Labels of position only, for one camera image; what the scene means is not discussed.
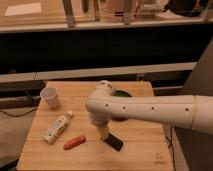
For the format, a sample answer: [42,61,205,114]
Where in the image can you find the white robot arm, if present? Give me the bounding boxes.
[85,80,213,140]

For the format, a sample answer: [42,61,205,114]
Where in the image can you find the green ceramic bowl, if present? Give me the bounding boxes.
[113,90,133,123]

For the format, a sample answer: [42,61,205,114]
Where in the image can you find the black rectangular block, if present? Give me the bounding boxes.
[104,133,123,151]

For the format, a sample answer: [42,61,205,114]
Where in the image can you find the white squeeze bottle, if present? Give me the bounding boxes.
[42,111,73,144]

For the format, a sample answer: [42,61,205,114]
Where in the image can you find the black cable right side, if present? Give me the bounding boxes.
[164,124,177,171]

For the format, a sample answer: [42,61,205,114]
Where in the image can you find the black cable on floor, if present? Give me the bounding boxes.
[0,107,38,118]

